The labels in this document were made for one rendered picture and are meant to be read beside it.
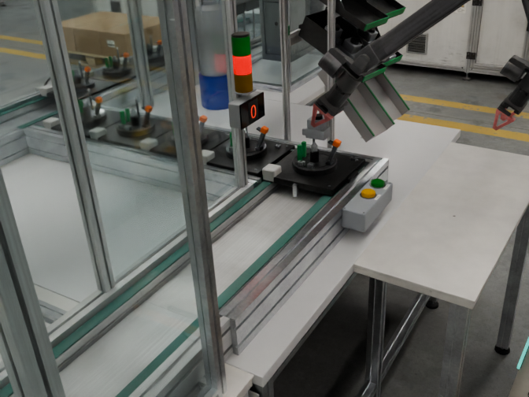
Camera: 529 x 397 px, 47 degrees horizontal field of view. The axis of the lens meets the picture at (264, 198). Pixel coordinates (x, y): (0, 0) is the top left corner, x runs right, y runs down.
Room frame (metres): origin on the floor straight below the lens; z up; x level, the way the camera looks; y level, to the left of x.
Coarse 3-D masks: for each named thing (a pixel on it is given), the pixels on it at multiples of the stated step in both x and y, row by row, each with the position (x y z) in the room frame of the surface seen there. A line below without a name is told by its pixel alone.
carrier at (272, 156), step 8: (248, 136) 1.84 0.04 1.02; (248, 144) 1.83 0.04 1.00; (256, 144) 1.85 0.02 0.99; (264, 144) 1.85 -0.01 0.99; (272, 144) 1.89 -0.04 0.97; (288, 144) 1.88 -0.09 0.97; (248, 152) 1.79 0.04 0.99; (256, 152) 1.79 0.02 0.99; (264, 152) 1.81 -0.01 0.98; (272, 152) 1.83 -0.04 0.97; (280, 152) 1.82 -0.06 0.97; (288, 152) 1.84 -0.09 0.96; (248, 160) 1.77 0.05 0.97; (256, 160) 1.77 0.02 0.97; (264, 160) 1.77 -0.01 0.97; (272, 160) 1.76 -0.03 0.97; (280, 160) 1.79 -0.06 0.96; (248, 168) 1.71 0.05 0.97; (256, 168) 1.71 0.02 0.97
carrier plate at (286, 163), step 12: (288, 156) 1.79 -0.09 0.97; (336, 156) 1.77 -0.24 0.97; (348, 156) 1.76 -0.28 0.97; (288, 168) 1.70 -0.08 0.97; (348, 168) 1.68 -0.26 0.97; (360, 168) 1.70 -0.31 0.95; (276, 180) 1.64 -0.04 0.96; (288, 180) 1.62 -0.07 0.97; (300, 180) 1.61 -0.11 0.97; (312, 180) 1.60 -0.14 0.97; (324, 180) 1.60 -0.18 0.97; (336, 180) 1.60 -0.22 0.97; (324, 192) 1.55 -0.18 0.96
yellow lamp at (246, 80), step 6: (234, 78) 1.60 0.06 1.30; (240, 78) 1.58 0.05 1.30; (246, 78) 1.58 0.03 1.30; (252, 78) 1.60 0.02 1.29; (240, 84) 1.58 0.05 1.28; (246, 84) 1.58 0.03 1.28; (252, 84) 1.60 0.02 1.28; (240, 90) 1.58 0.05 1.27; (246, 90) 1.58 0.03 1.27; (252, 90) 1.60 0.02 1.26
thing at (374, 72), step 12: (324, 12) 2.06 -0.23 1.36; (312, 24) 1.97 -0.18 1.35; (324, 24) 2.09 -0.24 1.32; (348, 24) 2.02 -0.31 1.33; (300, 36) 2.00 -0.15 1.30; (312, 36) 1.97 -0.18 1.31; (324, 36) 1.93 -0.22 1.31; (348, 36) 2.02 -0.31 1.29; (324, 48) 1.93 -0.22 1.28; (372, 72) 1.86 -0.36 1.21
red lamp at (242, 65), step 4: (232, 56) 1.60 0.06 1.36; (248, 56) 1.59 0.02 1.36; (236, 60) 1.58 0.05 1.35; (240, 60) 1.58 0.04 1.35; (244, 60) 1.58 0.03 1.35; (248, 60) 1.59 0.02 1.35; (236, 64) 1.59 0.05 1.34; (240, 64) 1.58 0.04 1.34; (244, 64) 1.58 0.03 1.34; (248, 64) 1.59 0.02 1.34; (236, 68) 1.59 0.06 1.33; (240, 68) 1.58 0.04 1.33; (244, 68) 1.58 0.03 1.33; (248, 68) 1.59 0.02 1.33; (236, 72) 1.59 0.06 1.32; (240, 72) 1.58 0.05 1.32; (244, 72) 1.58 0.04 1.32; (248, 72) 1.59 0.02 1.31
